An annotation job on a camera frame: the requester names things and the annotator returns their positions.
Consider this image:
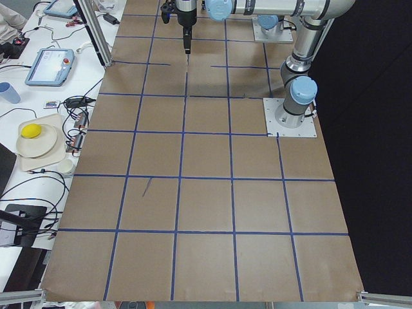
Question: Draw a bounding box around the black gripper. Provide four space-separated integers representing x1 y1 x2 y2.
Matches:
175 0 197 54

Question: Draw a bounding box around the clear plastic bag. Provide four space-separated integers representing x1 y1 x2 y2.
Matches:
96 0 126 13

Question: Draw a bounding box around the blue teach pendant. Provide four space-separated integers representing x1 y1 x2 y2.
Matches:
43 0 77 19
24 48 75 87

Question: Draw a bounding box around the cream plate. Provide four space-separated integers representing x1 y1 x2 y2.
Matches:
16 125 57 158

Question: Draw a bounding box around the light blue plastic cup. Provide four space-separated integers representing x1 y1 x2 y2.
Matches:
0 82 21 104

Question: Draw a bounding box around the aluminium frame post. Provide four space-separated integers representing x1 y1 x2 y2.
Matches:
73 0 113 67

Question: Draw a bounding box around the brown cardboard table mat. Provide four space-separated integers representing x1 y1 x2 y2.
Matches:
42 1 362 302

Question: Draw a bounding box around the beige tray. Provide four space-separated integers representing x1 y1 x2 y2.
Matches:
16 114 66 171

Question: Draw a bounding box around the black power adapter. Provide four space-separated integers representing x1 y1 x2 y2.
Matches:
103 13 120 25

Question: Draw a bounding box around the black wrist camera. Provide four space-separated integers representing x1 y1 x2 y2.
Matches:
160 0 176 24

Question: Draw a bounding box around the yellow lemon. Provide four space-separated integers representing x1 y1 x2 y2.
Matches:
21 124 42 138

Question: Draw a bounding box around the white paper cup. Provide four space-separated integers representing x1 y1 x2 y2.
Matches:
57 159 76 176

